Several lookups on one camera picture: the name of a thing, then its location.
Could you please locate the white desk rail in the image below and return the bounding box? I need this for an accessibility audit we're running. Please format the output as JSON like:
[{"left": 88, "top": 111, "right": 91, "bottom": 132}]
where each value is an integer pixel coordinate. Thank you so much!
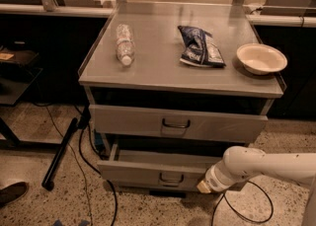
[{"left": 0, "top": 4, "right": 114, "bottom": 18}]

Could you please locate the black drawer handle lower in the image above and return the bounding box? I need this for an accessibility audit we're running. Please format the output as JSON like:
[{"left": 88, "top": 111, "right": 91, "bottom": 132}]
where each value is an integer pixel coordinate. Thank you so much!
[{"left": 159, "top": 173, "right": 185, "bottom": 187}]

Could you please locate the black drawer handle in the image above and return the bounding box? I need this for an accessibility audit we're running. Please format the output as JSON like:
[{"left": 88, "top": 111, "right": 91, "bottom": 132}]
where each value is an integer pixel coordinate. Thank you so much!
[
  {"left": 162, "top": 118, "right": 191, "bottom": 129},
  {"left": 159, "top": 173, "right": 185, "bottom": 187}
]

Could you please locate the blue chip bag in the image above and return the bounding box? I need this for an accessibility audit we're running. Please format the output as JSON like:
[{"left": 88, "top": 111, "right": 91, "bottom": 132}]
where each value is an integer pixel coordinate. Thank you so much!
[{"left": 178, "top": 26, "right": 226, "bottom": 68}]

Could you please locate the grey drawer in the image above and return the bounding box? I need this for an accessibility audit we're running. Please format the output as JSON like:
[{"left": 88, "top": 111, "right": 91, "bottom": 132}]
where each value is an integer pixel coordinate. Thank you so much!
[
  {"left": 97, "top": 144, "right": 220, "bottom": 191},
  {"left": 89, "top": 105, "right": 268, "bottom": 143}
]

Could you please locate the black floor cable left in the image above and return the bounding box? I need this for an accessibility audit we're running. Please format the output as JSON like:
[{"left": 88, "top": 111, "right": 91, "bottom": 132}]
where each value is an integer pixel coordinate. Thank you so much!
[{"left": 33, "top": 101, "right": 119, "bottom": 226}]

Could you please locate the black floor cable right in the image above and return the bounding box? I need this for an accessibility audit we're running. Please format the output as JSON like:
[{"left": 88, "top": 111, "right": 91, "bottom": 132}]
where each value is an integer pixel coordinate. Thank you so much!
[{"left": 210, "top": 180, "right": 275, "bottom": 226}]

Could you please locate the dark brown shoe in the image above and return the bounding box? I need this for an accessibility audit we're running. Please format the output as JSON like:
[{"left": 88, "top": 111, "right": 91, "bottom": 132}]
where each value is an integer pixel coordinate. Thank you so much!
[{"left": 0, "top": 182, "right": 29, "bottom": 207}]

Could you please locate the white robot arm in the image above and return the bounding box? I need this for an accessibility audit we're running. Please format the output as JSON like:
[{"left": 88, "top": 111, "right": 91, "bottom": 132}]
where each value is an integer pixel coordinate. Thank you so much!
[{"left": 197, "top": 146, "right": 316, "bottom": 226}]

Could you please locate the black table leg bar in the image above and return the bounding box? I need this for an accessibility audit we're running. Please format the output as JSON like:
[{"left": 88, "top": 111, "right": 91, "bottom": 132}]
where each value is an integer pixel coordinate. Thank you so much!
[{"left": 41, "top": 117, "right": 78, "bottom": 191}]

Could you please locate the dark side shelf table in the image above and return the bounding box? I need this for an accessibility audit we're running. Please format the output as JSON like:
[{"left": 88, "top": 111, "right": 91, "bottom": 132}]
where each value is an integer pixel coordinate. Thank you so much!
[{"left": 0, "top": 40, "right": 43, "bottom": 149}]

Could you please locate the grey drawer cabinet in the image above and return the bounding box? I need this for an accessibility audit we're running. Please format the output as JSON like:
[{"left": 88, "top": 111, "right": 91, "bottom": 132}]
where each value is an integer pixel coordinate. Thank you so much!
[{"left": 78, "top": 1, "right": 286, "bottom": 159}]

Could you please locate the black floor cable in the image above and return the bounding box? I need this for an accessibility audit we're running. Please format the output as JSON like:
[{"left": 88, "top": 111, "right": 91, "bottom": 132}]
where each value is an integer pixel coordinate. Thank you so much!
[
  {"left": 210, "top": 180, "right": 275, "bottom": 226},
  {"left": 33, "top": 101, "right": 119, "bottom": 226}
]

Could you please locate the clear plastic water bottle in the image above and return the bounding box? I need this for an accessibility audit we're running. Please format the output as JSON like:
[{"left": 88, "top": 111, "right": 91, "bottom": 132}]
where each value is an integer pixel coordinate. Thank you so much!
[{"left": 116, "top": 24, "right": 135, "bottom": 66}]

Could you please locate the black drawer handle upper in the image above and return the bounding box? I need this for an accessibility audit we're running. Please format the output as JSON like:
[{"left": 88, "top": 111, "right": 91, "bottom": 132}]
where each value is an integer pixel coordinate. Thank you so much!
[{"left": 162, "top": 118, "right": 191, "bottom": 129}]

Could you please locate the white bowl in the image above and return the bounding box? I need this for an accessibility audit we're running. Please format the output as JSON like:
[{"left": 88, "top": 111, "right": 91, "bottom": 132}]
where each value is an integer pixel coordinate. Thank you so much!
[{"left": 236, "top": 43, "right": 287, "bottom": 75}]

